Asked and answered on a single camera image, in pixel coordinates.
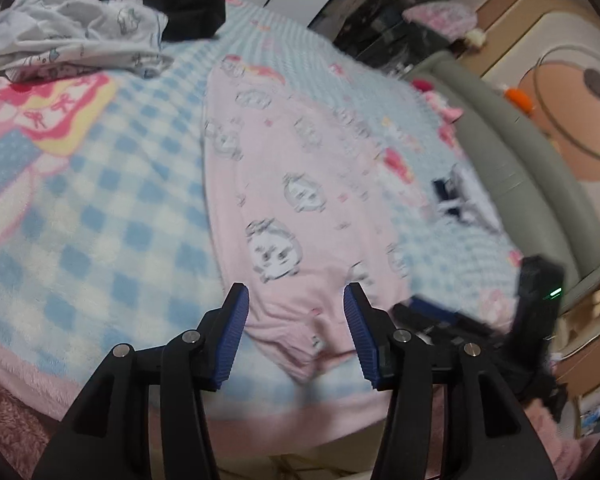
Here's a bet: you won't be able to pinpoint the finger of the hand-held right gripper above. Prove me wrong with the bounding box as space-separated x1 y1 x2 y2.
409 297 503 332
391 304 502 357

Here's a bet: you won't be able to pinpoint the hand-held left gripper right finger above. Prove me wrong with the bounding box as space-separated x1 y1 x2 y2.
343 282 558 480

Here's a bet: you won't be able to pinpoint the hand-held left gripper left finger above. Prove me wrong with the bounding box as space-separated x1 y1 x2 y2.
32 282 251 480

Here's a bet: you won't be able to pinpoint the pink printed pants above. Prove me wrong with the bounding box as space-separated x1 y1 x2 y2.
200 55 413 383

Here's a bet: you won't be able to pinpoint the wooden bedside table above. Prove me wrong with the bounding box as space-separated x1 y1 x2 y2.
550 280 600 441

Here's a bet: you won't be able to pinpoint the navy and white garment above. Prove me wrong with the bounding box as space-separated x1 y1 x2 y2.
432 162 503 233

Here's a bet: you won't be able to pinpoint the blue checked printed blanket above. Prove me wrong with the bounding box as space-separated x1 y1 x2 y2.
0 0 526 431

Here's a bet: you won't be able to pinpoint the grey padded bed headboard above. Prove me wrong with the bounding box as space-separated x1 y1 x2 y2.
405 50 600 311

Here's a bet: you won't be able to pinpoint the orange plush toy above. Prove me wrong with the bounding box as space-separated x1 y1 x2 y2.
504 87 538 116

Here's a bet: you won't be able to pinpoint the pink fluffy bed cover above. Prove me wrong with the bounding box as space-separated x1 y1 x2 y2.
0 367 581 480

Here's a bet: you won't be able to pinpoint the small white plush toy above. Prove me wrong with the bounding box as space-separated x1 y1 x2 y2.
462 27 487 53

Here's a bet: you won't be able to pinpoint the large pink plush toy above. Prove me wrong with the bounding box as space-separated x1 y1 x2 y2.
404 1 478 41

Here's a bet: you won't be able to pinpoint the dark glass cabinet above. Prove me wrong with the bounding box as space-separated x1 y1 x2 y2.
307 0 463 68

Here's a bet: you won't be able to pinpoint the white grey printed garment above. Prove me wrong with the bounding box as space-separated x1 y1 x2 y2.
0 0 173 81

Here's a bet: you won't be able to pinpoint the grey round wall disc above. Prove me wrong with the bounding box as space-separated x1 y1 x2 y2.
582 67 600 100

